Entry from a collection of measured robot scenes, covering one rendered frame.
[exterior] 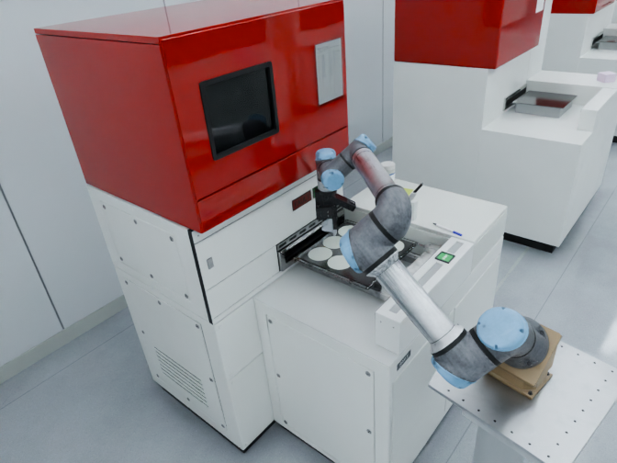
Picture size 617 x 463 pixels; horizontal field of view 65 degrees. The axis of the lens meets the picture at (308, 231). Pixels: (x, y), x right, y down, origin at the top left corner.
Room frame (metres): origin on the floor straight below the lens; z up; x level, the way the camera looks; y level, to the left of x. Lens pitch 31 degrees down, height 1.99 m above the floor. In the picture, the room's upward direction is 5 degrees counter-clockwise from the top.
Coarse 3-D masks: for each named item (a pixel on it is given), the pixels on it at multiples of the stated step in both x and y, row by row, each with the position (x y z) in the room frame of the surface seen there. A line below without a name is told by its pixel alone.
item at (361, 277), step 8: (344, 224) 1.87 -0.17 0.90; (352, 224) 1.86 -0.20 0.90; (320, 240) 1.75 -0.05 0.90; (400, 240) 1.70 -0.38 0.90; (312, 248) 1.69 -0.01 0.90; (408, 248) 1.63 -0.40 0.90; (304, 256) 1.64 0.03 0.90; (320, 264) 1.57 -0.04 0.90; (336, 272) 1.51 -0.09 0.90; (344, 272) 1.50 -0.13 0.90; (352, 272) 1.50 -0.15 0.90; (360, 280) 1.44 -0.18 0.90; (368, 280) 1.44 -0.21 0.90
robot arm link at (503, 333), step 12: (492, 312) 0.96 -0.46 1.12; (504, 312) 0.95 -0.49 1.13; (516, 312) 0.94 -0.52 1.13; (480, 324) 0.94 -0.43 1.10; (492, 324) 0.93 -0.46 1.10; (504, 324) 0.92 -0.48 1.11; (516, 324) 0.91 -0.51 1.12; (528, 324) 0.95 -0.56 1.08; (480, 336) 0.92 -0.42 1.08; (492, 336) 0.91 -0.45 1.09; (504, 336) 0.90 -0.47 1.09; (516, 336) 0.88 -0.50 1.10; (528, 336) 0.91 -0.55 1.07; (480, 348) 0.91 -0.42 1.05; (492, 348) 0.89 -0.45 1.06; (504, 348) 0.87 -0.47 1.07; (516, 348) 0.88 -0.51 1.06; (528, 348) 0.92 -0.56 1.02; (492, 360) 0.89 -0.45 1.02; (504, 360) 0.89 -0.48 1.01
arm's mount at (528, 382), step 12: (540, 324) 1.03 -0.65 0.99; (552, 336) 0.99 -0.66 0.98; (552, 348) 0.97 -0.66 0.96; (552, 360) 0.98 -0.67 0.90; (492, 372) 1.01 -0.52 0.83; (504, 372) 0.99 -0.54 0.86; (516, 372) 0.96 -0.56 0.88; (528, 372) 0.95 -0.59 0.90; (540, 372) 0.93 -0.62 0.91; (516, 384) 0.95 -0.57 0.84; (528, 384) 0.93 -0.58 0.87; (540, 384) 0.95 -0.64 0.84; (528, 396) 0.92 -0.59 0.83
